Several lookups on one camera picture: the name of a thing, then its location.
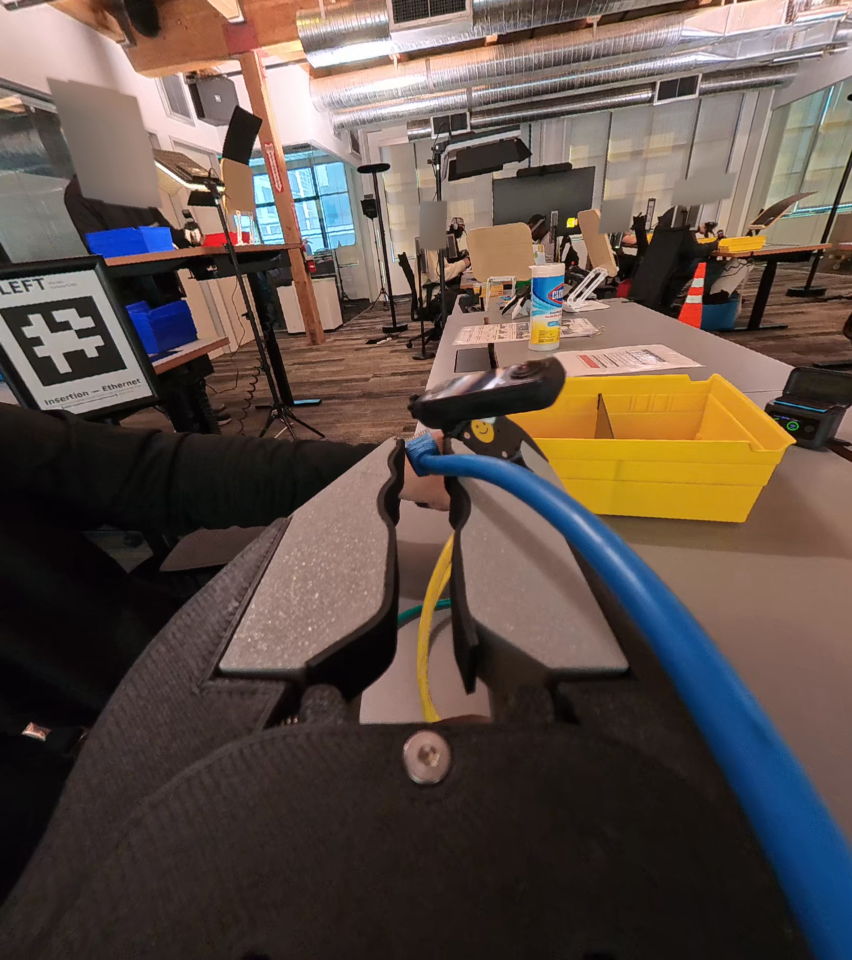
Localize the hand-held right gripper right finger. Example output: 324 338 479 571
447 478 629 696

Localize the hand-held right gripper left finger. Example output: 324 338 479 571
218 438 406 702

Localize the yellow ethernet cable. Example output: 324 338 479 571
416 531 458 723

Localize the blue ethernet cable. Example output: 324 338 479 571
403 433 852 960

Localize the yellow plastic bin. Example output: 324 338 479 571
504 373 796 524

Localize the person's left hand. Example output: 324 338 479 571
399 427 451 513

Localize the printed paper sheet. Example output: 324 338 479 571
453 318 601 348
570 344 706 378

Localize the blue wipes pack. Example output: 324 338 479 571
528 262 567 353

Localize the orange traffic cone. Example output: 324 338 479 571
678 261 709 330

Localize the black tripod light stand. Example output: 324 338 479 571
186 105 326 441

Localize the blue storage bin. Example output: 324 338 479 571
126 300 199 356
84 225 175 258

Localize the person's dark clothing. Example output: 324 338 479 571
0 517 202 960

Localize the small black device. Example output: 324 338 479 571
763 366 852 452

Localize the framed marker sign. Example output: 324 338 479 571
0 255 163 420

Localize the black wall screen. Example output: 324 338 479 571
491 165 597 227

